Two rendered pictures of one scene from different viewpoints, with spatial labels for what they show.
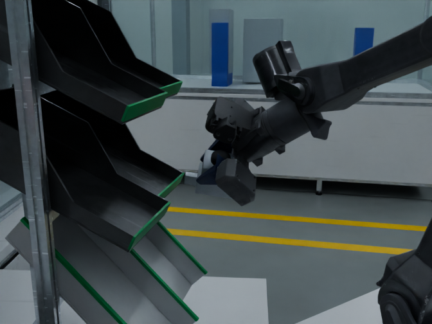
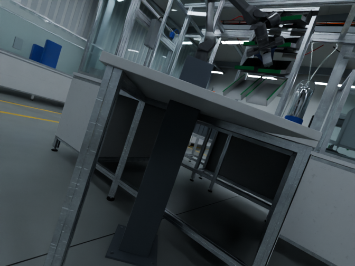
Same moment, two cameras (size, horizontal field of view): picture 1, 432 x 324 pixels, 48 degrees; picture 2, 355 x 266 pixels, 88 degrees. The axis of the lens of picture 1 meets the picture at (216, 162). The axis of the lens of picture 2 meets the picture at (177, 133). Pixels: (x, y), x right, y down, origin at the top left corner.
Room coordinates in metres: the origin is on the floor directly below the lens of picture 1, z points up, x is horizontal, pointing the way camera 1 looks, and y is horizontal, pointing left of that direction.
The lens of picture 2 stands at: (0.92, -1.11, 0.75)
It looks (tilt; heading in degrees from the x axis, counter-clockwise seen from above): 4 degrees down; 117
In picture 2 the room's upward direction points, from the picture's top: 19 degrees clockwise
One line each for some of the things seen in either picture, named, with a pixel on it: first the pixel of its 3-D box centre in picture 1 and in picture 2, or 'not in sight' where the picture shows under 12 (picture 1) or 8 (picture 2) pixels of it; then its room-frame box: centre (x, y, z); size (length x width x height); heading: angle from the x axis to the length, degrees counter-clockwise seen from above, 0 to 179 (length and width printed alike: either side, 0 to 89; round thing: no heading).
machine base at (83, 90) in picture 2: not in sight; (129, 129); (-0.68, 0.72, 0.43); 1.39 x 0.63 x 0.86; 86
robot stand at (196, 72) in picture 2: not in sight; (192, 82); (0.46, -0.23, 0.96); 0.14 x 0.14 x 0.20; 33
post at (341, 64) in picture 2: not in sight; (330, 88); (1.23, 1.22, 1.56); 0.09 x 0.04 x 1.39; 176
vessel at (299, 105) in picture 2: not in sight; (301, 98); (1.01, 0.94, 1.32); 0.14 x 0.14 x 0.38
